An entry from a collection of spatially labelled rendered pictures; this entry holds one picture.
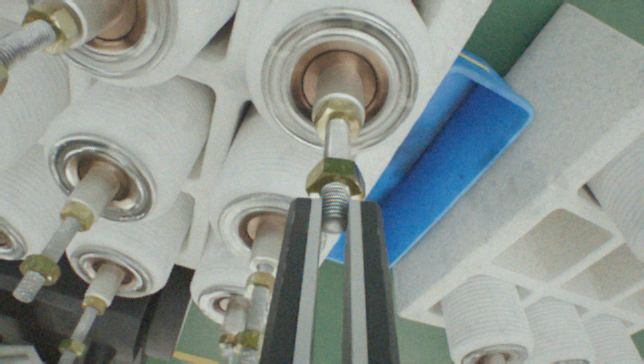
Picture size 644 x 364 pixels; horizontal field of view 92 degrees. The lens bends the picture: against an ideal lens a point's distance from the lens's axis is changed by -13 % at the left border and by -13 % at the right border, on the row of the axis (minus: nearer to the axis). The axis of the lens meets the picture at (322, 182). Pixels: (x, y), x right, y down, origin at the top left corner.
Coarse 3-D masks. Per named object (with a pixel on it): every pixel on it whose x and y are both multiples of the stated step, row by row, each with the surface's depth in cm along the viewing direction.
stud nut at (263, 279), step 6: (252, 276) 21; (258, 276) 21; (264, 276) 21; (270, 276) 21; (246, 282) 21; (252, 282) 20; (258, 282) 20; (264, 282) 20; (270, 282) 21; (246, 288) 21; (252, 288) 21; (270, 288) 21; (270, 294) 21
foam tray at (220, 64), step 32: (256, 0) 21; (416, 0) 26; (448, 0) 20; (480, 0) 20; (224, 32) 28; (448, 32) 22; (192, 64) 24; (224, 64) 24; (448, 64) 23; (224, 96) 26; (224, 128) 27; (224, 160) 30; (352, 160) 30; (384, 160) 29; (192, 192) 32; (192, 224) 35; (192, 256) 39
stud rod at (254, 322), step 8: (264, 264) 22; (256, 288) 21; (264, 288) 21; (256, 296) 20; (264, 296) 20; (256, 304) 20; (264, 304) 20; (248, 312) 20; (256, 312) 19; (264, 312) 20; (248, 320) 19; (256, 320) 19; (248, 328) 19; (256, 328) 19; (240, 352) 18; (248, 352) 18; (256, 352) 18; (240, 360) 17; (248, 360) 17; (256, 360) 18
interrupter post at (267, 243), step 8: (264, 224) 24; (272, 224) 24; (280, 224) 24; (256, 232) 24; (264, 232) 23; (272, 232) 23; (280, 232) 23; (256, 240) 23; (264, 240) 23; (272, 240) 23; (280, 240) 23; (256, 248) 22; (264, 248) 22; (272, 248) 22; (280, 248) 23; (256, 256) 22; (264, 256) 22; (272, 256) 22; (248, 264) 22; (256, 264) 22; (272, 264) 22; (272, 272) 22
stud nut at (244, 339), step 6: (234, 336) 19; (240, 336) 18; (246, 336) 18; (252, 336) 18; (258, 336) 18; (234, 342) 18; (240, 342) 18; (246, 342) 18; (252, 342) 18; (258, 342) 18; (234, 348) 18; (240, 348) 18; (252, 348) 18; (258, 348) 18; (258, 354) 18
